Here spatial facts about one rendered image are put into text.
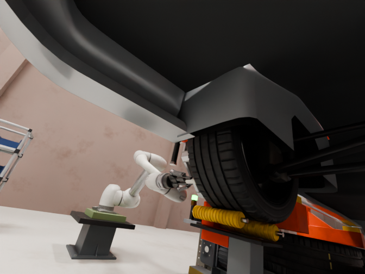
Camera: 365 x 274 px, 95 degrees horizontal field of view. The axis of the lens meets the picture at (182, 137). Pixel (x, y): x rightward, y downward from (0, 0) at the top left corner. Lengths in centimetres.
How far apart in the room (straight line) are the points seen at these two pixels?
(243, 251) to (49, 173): 409
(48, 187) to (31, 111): 161
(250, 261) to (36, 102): 460
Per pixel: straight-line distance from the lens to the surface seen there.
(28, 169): 447
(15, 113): 468
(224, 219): 74
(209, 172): 67
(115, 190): 194
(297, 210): 125
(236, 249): 83
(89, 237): 190
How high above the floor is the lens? 49
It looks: 24 degrees up
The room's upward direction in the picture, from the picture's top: 12 degrees clockwise
